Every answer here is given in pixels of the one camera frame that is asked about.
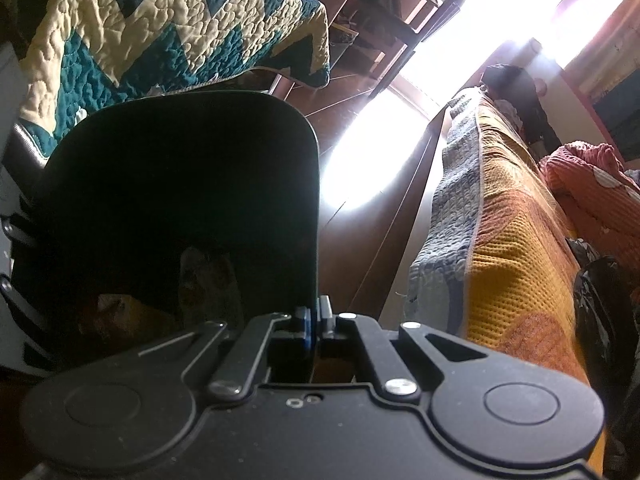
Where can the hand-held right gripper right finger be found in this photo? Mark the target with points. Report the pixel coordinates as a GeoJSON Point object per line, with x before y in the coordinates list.
{"type": "Point", "coordinates": [326, 320]}

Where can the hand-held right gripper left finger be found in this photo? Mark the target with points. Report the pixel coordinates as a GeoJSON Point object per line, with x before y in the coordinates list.
{"type": "Point", "coordinates": [305, 330]}

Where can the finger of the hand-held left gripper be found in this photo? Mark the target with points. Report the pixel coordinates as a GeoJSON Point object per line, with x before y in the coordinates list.
{"type": "Point", "coordinates": [10, 305]}

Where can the yellow wrapper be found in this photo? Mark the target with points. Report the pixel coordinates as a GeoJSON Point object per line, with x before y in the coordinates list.
{"type": "Point", "coordinates": [120, 312]}

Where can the dark green deer-print trash bin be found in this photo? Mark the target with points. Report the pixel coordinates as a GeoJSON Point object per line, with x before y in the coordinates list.
{"type": "Point", "coordinates": [175, 185]}

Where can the wooden bed base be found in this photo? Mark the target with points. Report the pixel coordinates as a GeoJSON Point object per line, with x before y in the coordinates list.
{"type": "Point", "coordinates": [390, 240]}

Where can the teal and cream zigzag quilt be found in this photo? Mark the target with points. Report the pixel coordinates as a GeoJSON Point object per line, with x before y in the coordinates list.
{"type": "Point", "coordinates": [150, 20]}

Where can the orange patchwork quilt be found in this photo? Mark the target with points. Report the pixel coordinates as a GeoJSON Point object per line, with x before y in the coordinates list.
{"type": "Point", "coordinates": [510, 260]}

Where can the black plastic bag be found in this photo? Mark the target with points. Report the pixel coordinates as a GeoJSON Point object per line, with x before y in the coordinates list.
{"type": "Point", "coordinates": [610, 320]}

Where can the pink orange blanket bundle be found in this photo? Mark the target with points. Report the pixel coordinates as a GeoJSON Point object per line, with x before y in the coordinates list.
{"type": "Point", "coordinates": [590, 190]}

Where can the wooden desk with chair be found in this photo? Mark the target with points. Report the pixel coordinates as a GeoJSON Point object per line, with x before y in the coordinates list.
{"type": "Point", "coordinates": [390, 10]}

